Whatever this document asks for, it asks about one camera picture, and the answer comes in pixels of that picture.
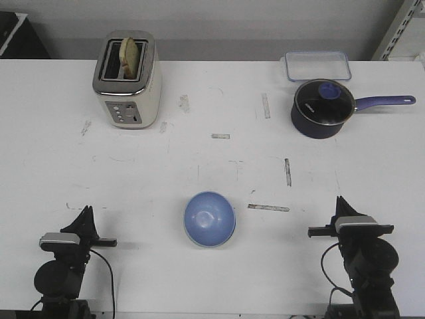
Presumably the clear plastic container blue rim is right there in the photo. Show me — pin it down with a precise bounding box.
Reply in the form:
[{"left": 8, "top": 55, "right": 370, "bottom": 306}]
[{"left": 280, "top": 51, "right": 351, "bottom": 82}]

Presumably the blue bowl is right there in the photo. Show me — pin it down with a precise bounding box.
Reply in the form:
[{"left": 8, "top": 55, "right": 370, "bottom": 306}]
[{"left": 183, "top": 191, "right": 236, "bottom": 248}]

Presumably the black box background left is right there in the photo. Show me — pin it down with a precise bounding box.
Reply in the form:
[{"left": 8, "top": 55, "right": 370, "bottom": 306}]
[{"left": 1, "top": 11, "right": 50, "bottom": 59}]

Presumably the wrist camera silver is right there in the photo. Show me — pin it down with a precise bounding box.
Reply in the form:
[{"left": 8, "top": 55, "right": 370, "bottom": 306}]
[
  {"left": 335, "top": 215, "right": 378, "bottom": 234},
  {"left": 39, "top": 233, "right": 80, "bottom": 252}
]

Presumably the white metal shelf upright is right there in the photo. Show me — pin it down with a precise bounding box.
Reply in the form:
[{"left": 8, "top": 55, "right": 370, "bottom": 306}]
[{"left": 371, "top": 1, "right": 424, "bottom": 61}]

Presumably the glass pot lid blue knob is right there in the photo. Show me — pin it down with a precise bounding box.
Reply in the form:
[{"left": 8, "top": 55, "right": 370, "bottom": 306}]
[{"left": 294, "top": 79, "right": 355, "bottom": 126}]

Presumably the left black cable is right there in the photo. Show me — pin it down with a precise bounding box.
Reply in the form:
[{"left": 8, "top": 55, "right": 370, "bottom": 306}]
[{"left": 88, "top": 249, "right": 116, "bottom": 319}]

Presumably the dark blue saucepan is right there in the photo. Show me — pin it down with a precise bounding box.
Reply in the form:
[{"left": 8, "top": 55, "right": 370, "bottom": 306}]
[{"left": 291, "top": 95, "right": 416, "bottom": 139}]

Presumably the right black cable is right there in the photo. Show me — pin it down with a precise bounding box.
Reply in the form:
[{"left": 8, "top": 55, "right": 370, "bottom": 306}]
[{"left": 320, "top": 242, "right": 355, "bottom": 308}]

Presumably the black cable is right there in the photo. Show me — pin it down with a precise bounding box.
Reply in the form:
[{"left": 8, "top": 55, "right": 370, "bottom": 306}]
[
  {"left": 320, "top": 242, "right": 355, "bottom": 308},
  {"left": 88, "top": 249, "right": 116, "bottom": 319}
]

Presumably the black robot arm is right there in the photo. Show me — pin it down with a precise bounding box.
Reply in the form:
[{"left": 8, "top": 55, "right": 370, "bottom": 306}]
[
  {"left": 30, "top": 205, "right": 117, "bottom": 318},
  {"left": 307, "top": 195, "right": 400, "bottom": 318}
]

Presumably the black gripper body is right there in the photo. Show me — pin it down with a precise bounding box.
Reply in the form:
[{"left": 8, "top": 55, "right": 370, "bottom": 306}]
[
  {"left": 307, "top": 216, "right": 394, "bottom": 263},
  {"left": 60, "top": 229, "right": 117, "bottom": 263}
]

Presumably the bread slice in toaster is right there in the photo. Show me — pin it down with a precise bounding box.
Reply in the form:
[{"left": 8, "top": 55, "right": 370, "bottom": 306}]
[{"left": 119, "top": 37, "right": 139, "bottom": 79}]

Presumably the cream and chrome toaster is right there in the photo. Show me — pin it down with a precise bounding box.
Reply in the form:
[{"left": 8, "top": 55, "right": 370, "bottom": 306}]
[{"left": 92, "top": 30, "right": 162, "bottom": 129}]

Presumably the green bowl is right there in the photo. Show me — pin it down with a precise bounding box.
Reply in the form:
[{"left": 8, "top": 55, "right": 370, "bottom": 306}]
[{"left": 184, "top": 210, "right": 236, "bottom": 248}]

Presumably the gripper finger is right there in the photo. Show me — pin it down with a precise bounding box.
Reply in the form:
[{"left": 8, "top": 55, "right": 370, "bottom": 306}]
[
  {"left": 335, "top": 196, "right": 345, "bottom": 219},
  {"left": 86, "top": 206, "right": 98, "bottom": 238},
  {"left": 342, "top": 198, "right": 365, "bottom": 217},
  {"left": 66, "top": 205, "right": 88, "bottom": 232}
]

